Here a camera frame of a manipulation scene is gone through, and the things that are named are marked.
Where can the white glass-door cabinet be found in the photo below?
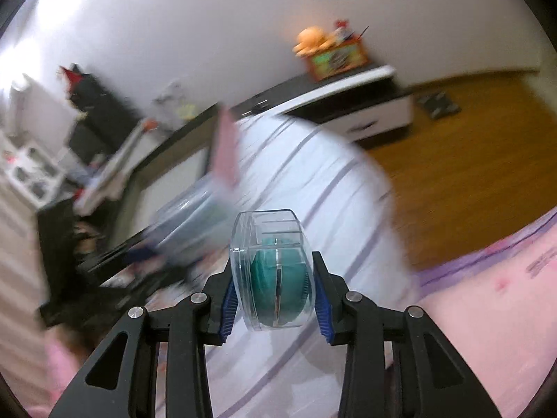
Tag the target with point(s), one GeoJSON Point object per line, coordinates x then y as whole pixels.
{"type": "Point", "coordinates": [32, 174]}

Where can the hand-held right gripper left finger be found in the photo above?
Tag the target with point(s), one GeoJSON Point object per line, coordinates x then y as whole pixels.
{"type": "Point", "coordinates": [226, 311]}

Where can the clear case with teal insert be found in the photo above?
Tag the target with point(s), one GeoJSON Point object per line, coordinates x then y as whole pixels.
{"type": "Point", "coordinates": [278, 278]}

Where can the black shallow tray box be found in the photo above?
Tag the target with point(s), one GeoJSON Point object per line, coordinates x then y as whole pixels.
{"type": "Point", "coordinates": [174, 183]}

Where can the pink cloth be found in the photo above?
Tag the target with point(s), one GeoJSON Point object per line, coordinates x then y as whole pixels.
{"type": "Point", "coordinates": [63, 374]}

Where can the red pointed hat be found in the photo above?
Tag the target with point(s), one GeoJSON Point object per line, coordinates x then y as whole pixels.
{"type": "Point", "coordinates": [72, 74]}

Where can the small toys in red box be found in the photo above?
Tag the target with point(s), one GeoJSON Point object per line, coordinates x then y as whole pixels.
{"type": "Point", "coordinates": [348, 32]}

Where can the pink printed blanket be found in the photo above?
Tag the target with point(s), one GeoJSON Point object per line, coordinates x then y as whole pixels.
{"type": "Point", "coordinates": [487, 313]}

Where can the orange octopus plush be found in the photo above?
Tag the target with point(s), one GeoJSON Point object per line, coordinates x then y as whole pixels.
{"type": "Point", "coordinates": [313, 41]}

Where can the black and white low cabinet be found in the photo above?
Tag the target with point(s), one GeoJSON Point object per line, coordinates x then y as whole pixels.
{"type": "Point", "coordinates": [348, 104]}

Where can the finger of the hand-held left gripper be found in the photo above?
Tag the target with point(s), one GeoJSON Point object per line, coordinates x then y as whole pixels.
{"type": "Point", "coordinates": [130, 256]}

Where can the white desk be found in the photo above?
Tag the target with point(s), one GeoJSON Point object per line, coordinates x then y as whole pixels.
{"type": "Point", "coordinates": [113, 161]}

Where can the black floor scale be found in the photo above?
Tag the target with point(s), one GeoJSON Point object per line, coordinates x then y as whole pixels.
{"type": "Point", "coordinates": [437, 104]}

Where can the black computer tower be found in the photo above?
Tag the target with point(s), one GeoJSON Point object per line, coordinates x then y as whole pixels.
{"type": "Point", "coordinates": [104, 113]}

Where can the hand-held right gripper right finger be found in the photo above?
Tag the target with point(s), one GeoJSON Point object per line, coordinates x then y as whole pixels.
{"type": "Point", "coordinates": [323, 315]}

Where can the red printed storage box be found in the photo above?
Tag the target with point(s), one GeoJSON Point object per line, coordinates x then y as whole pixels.
{"type": "Point", "coordinates": [337, 62]}

